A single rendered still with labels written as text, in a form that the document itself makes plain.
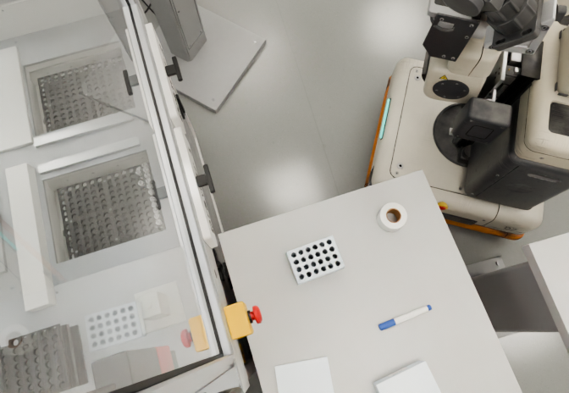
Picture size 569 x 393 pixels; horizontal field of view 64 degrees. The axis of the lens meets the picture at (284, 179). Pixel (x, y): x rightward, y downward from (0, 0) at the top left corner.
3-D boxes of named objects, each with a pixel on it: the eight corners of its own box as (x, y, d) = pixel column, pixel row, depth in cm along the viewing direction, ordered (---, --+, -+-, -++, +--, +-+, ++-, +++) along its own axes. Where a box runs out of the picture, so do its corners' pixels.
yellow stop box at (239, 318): (247, 301, 106) (245, 299, 99) (256, 332, 103) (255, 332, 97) (226, 308, 105) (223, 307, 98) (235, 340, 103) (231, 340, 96)
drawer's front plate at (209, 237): (189, 142, 120) (179, 124, 110) (218, 246, 112) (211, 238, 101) (182, 145, 120) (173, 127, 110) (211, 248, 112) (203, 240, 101)
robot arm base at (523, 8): (539, 37, 85) (544, -14, 89) (517, 13, 81) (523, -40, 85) (495, 52, 92) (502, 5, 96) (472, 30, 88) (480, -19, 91)
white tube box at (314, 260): (331, 237, 118) (332, 235, 115) (343, 268, 116) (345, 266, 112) (286, 254, 117) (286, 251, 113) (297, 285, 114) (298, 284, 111)
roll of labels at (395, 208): (382, 235, 119) (384, 232, 115) (372, 210, 121) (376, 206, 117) (407, 228, 119) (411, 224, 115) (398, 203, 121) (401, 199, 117)
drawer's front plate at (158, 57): (161, 46, 130) (151, 21, 120) (186, 135, 121) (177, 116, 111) (155, 47, 130) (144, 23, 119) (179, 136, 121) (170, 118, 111)
